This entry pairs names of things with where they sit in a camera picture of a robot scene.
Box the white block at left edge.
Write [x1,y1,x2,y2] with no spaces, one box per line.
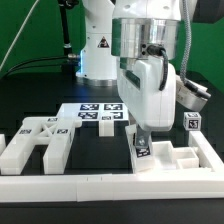
[0,134,6,156]

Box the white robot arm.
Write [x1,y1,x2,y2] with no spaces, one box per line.
[78,0,224,149]

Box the white chair seat part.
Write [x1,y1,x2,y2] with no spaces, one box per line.
[151,141,211,172]

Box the white chair back frame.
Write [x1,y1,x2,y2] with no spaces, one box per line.
[0,117,82,175]

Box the white L-shaped fence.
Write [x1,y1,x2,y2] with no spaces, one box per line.
[0,131,224,202]

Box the white cable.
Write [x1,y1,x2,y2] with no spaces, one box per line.
[0,0,40,73]

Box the black cable bundle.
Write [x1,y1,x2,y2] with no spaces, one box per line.
[3,53,82,78]

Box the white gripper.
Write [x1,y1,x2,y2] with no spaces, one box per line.
[117,57,176,148]

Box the black vertical pole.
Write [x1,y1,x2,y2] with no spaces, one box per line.
[57,0,79,74]

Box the white tagged cube right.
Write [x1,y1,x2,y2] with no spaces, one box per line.
[183,112,201,131]

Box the white marker base plate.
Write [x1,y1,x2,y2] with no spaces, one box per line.
[57,103,129,121]

